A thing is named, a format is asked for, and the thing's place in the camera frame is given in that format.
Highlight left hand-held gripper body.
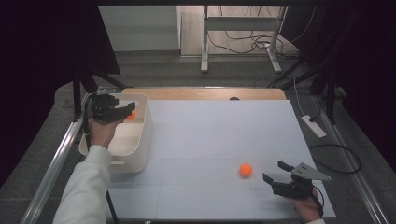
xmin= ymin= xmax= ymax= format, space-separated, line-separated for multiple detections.
xmin=90 ymin=87 xmax=125 ymax=123

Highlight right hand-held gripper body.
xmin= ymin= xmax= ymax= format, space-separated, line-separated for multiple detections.
xmin=272 ymin=161 xmax=332 ymax=201

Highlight white plastic bin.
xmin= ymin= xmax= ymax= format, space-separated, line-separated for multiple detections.
xmin=78 ymin=92 xmax=153 ymax=174

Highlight person's left hand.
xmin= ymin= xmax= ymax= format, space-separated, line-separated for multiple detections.
xmin=87 ymin=116 xmax=124 ymax=150

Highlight person's right hand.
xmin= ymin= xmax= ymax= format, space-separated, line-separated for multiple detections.
xmin=288 ymin=189 xmax=323 ymax=224

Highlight black tripod stand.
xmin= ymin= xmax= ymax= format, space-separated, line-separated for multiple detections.
xmin=309 ymin=60 xmax=340 ymax=125
xmin=72 ymin=64 xmax=134 ymax=123

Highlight white power strip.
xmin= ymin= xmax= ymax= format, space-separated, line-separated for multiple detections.
xmin=301 ymin=114 xmax=328 ymax=139

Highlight white table mat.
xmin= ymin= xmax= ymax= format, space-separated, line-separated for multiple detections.
xmin=106 ymin=99 xmax=337 ymax=220

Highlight dark curtain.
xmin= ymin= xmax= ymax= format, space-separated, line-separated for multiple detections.
xmin=284 ymin=0 xmax=396 ymax=174
xmin=0 ymin=0 xmax=121 ymax=188

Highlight wooden table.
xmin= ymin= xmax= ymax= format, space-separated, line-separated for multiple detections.
xmin=120 ymin=88 xmax=288 ymax=101

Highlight white cabinet panel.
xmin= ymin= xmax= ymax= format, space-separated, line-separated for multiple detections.
xmin=98 ymin=5 xmax=182 ymax=52

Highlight white metal stand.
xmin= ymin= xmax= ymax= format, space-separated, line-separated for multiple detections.
xmin=200 ymin=5 xmax=289 ymax=75

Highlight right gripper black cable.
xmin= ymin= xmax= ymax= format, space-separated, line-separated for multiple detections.
xmin=311 ymin=186 xmax=325 ymax=218

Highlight aluminium floor rail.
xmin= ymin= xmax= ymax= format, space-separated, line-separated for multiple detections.
xmin=20 ymin=92 xmax=95 ymax=224
xmin=312 ymin=94 xmax=390 ymax=224

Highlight white power strip cable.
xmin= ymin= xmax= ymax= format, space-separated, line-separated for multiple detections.
xmin=292 ymin=76 xmax=308 ymax=118

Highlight black looped floor cable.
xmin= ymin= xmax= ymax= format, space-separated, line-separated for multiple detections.
xmin=307 ymin=143 xmax=362 ymax=175

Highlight tangled black floor cables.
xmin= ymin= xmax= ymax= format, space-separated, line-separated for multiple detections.
xmin=206 ymin=5 xmax=302 ymax=61

